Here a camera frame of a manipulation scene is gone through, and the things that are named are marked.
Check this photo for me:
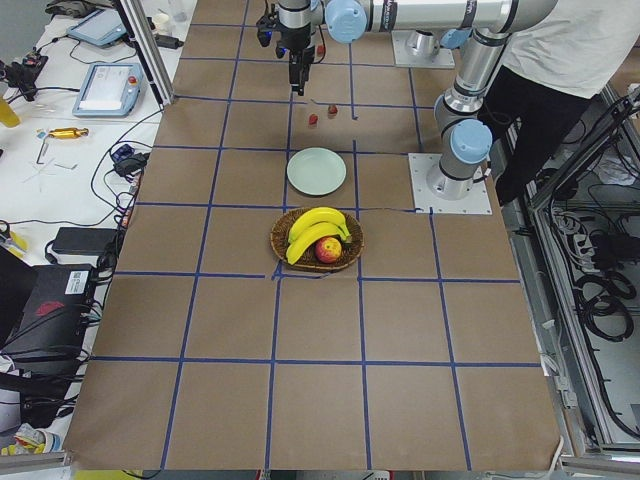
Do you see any person in white shirt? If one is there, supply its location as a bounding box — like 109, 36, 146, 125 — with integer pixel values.
478, 0, 639, 205

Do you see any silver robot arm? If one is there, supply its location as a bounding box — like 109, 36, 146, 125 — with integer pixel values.
256, 0, 556, 201

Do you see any teach pendant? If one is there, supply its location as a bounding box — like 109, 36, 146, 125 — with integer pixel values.
67, 9, 127, 47
72, 63, 144, 118

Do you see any pale green plate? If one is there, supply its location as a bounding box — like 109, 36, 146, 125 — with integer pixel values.
286, 147, 347, 196

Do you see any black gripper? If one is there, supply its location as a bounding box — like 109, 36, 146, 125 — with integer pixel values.
275, 0, 315, 95

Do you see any aluminium frame post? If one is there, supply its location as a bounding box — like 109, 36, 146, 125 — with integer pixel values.
113, 0, 174, 107

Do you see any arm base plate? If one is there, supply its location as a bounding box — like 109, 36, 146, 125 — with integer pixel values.
408, 153, 493, 215
392, 30, 455, 69

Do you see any woven wicker basket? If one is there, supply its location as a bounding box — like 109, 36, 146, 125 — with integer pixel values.
269, 206, 364, 272

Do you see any white paper cup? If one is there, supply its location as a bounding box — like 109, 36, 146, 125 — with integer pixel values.
151, 12, 172, 36

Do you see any far teach pendant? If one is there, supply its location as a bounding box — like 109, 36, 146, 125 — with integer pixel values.
67, 9, 127, 47

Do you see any red yellow apple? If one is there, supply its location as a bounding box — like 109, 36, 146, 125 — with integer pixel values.
314, 237, 343, 264

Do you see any yellow banana bunch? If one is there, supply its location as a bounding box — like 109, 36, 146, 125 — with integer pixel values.
286, 207, 351, 265

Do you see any yellow bottle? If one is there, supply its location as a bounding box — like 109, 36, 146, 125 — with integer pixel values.
0, 97, 21, 128

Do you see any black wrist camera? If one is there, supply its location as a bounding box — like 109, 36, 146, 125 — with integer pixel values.
256, 5, 275, 48

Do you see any near teach pendant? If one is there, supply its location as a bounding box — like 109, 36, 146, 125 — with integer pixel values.
72, 63, 144, 118

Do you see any black power adapter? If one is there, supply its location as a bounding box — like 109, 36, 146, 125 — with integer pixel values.
51, 227, 116, 256

